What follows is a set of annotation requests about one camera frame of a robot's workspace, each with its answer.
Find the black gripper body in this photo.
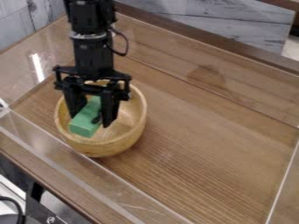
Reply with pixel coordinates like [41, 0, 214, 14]
[53, 34, 133, 101]

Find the green rectangular block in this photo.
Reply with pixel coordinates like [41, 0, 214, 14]
[70, 96, 102, 137]

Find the black cable under table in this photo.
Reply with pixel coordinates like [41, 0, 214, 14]
[0, 195, 27, 224]

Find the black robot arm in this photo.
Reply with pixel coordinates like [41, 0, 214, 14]
[53, 0, 131, 127]

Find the clear acrylic tray wall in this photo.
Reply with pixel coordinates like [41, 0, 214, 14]
[0, 107, 193, 224]

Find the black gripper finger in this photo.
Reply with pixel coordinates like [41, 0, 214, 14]
[62, 77, 89, 118]
[101, 89, 121, 128]

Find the black table leg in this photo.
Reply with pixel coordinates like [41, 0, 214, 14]
[27, 182, 46, 202]

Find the brown wooden bowl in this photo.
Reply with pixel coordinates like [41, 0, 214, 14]
[54, 84, 149, 158]

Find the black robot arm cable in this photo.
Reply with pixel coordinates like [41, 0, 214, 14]
[107, 27, 131, 57]

